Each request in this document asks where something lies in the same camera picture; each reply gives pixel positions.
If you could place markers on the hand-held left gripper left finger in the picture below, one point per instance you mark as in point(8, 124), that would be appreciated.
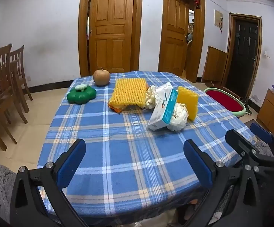
point(72, 163)

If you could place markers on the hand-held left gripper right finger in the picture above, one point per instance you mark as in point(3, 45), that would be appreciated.
point(197, 165)

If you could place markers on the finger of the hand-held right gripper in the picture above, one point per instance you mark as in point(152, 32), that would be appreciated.
point(261, 132)
point(242, 145)

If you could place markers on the red basin with green rim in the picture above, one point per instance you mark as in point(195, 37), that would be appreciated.
point(224, 100)

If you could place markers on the white tissue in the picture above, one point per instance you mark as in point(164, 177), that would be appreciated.
point(151, 97)
point(178, 117)

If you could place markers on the white teal tissue box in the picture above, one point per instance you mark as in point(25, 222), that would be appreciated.
point(160, 113)

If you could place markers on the yellow sponge block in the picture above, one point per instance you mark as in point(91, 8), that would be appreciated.
point(190, 101)

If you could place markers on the orange snack packet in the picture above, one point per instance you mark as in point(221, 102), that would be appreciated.
point(115, 108)

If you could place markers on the large yellow foam fruit net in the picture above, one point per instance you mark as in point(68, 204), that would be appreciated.
point(128, 92)

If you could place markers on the wooden sideboard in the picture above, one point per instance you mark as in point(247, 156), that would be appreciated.
point(271, 108)

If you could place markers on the blue plaid tablecloth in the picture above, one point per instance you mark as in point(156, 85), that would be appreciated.
point(127, 158)

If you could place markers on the green broccoli toy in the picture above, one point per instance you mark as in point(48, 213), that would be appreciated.
point(80, 97)

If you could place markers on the black entrance door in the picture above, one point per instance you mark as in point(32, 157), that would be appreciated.
point(242, 56)

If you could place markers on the wooden shoe cabinet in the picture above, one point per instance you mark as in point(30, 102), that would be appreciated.
point(213, 63)

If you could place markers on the brown apple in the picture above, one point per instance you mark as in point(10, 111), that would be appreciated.
point(101, 78)

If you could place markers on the wooden panel door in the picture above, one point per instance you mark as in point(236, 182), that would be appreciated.
point(111, 28)
point(174, 33)

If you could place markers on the red door ornament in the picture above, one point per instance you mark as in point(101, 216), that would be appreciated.
point(196, 4)

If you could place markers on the white light switch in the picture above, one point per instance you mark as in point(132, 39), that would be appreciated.
point(267, 54)

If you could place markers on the wooden door frame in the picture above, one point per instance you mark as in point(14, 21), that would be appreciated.
point(199, 40)
point(139, 28)

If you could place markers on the brown entrance door frame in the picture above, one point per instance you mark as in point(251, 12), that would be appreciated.
point(245, 15)

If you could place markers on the beige wall panel box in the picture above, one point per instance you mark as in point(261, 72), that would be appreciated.
point(218, 17)

